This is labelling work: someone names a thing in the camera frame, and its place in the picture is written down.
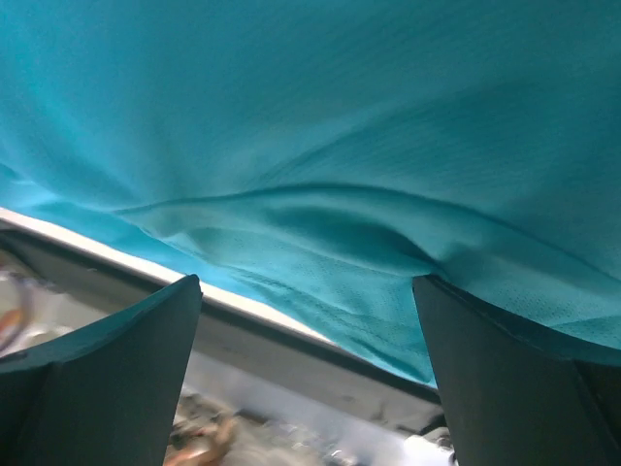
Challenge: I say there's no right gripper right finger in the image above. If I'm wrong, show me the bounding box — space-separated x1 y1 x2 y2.
413 277 620 466

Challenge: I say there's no teal t shirt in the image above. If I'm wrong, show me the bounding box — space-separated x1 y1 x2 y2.
1 1 620 384

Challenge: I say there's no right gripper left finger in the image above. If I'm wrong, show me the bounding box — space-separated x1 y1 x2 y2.
1 276 202 465

